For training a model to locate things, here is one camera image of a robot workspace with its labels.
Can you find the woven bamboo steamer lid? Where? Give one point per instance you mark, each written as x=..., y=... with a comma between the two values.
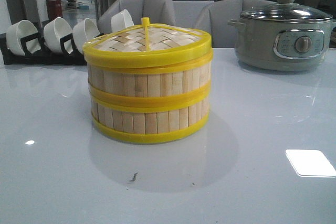
x=147, y=45

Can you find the bamboo steamer basket yellow rims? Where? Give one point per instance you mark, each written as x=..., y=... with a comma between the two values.
x=150, y=127

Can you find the grey chair left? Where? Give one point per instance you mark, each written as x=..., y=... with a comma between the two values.
x=158, y=11

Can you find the grey chair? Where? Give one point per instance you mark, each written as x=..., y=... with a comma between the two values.
x=158, y=11
x=213, y=19

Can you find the white bowl right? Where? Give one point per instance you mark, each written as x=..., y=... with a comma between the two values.
x=121, y=21

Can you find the white bowl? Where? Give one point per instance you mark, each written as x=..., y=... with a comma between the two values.
x=54, y=31
x=121, y=21
x=84, y=31
x=16, y=32

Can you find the grey chair right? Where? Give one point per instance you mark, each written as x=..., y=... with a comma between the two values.
x=213, y=19

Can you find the grey electric cooking pot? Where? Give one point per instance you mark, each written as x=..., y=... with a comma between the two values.
x=282, y=46

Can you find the black bowl rack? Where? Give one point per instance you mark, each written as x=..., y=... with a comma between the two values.
x=37, y=52

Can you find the red bin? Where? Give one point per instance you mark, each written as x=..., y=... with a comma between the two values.
x=54, y=9

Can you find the glass pot lid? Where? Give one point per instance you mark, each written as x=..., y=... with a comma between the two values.
x=286, y=11

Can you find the white bowl far left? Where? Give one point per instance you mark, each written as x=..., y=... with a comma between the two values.
x=16, y=32

